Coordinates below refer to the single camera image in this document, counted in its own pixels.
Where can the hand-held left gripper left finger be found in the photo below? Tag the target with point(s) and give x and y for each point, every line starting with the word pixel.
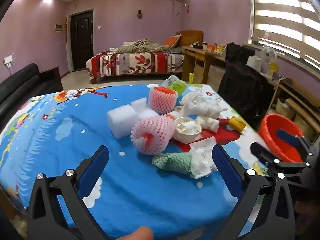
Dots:
pixel 92 166

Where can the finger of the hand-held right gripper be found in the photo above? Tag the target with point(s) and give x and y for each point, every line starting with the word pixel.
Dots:
pixel 287 135
pixel 262 152

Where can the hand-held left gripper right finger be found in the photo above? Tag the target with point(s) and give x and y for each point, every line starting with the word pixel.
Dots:
pixel 225 170

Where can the red plastic bucket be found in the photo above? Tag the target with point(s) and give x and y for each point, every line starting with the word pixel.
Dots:
pixel 272 132

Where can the white paper cup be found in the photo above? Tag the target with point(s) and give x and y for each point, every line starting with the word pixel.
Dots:
pixel 186 136

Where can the white plastic bag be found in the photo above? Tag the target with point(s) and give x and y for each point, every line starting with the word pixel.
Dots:
pixel 200 105

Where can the pink foam fruit net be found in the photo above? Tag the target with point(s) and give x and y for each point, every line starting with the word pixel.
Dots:
pixel 162 101
pixel 155 130

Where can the person's left hand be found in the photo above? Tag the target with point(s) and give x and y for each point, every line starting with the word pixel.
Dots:
pixel 140 233

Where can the large beige basket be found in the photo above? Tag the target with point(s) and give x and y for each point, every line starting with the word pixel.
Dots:
pixel 303 125

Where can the crumpled white plastic wrap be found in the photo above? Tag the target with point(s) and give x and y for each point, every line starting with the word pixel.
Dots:
pixel 202 160

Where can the small beige basket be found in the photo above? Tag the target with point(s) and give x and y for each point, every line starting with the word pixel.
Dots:
pixel 285 108

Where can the blue cartoon printed blanket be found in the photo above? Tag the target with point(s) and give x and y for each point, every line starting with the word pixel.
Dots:
pixel 62 155

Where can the yellow plastic item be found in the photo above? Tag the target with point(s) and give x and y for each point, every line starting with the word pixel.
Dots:
pixel 237 124

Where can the wooden shelf unit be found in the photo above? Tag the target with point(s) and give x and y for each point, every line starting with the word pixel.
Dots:
pixel 287 87

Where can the crumpled white paper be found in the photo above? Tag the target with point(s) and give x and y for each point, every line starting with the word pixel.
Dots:
pixel 210 123

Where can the green wavy cloth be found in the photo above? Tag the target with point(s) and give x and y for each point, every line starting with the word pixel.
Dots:
pixel 172 162

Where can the large white foam block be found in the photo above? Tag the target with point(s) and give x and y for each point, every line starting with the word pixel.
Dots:
pixel 122 120

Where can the large black bag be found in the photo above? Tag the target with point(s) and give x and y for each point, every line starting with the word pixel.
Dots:
pixel 245 87

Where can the yellow packet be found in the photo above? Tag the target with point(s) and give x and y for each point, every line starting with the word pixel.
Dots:
pixel 273 68

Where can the small white foam block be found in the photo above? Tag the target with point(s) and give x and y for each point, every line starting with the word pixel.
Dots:
pixel 140 104

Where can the white roll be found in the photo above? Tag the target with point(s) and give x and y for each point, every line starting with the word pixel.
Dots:
pixel 253 62

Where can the white desk fan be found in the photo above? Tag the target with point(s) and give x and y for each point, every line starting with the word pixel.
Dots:
pixel 268 53

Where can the brown wooden cabinet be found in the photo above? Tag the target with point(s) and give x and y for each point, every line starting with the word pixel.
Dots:
pixel 51 80

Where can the green mesh item in bag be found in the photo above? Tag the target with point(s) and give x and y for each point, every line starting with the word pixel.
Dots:
pixel 178 86

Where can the small black bag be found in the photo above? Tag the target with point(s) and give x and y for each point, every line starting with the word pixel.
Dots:
pixel 237 52

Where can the yellow bag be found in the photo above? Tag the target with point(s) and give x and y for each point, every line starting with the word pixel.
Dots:
pixel 191 78

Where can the white toy figure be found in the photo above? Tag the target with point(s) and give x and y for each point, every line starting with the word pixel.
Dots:
pixel 267 35

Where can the bed with floral sheet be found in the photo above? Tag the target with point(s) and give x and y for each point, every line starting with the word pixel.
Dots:
pixel 130 62

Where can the black sofa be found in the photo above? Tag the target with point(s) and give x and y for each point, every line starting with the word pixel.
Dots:
pixel 17 85

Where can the wooden desk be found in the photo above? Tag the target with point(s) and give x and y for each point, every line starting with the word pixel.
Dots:
pixel 200 56

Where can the row of bottles and jars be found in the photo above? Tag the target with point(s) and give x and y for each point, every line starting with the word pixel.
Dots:
pixel 212 47

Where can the striped window blind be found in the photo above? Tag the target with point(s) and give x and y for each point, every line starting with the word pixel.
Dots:
pixel 282 17

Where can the dark brown door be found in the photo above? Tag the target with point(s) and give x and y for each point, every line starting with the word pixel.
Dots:
pixel 80 42

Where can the grey quilt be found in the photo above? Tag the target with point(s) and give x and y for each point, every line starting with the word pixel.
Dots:
pixel 142 45

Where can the wooden headboard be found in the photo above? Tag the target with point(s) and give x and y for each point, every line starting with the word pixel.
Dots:
pixel 192 36

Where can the orange pillow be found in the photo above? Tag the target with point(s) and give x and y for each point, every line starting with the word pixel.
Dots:
pixel 171 41

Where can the red hanging ornament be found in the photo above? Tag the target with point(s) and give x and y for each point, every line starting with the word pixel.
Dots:
pixel 66 25

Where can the white wall socket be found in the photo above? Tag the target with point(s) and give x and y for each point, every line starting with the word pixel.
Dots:
pixel 8 60

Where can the yellow wall panel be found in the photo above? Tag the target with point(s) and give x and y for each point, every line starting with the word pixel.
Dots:
pixel 58 28

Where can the gourd wall ornament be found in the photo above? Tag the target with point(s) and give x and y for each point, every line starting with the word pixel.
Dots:
pixel 139 13

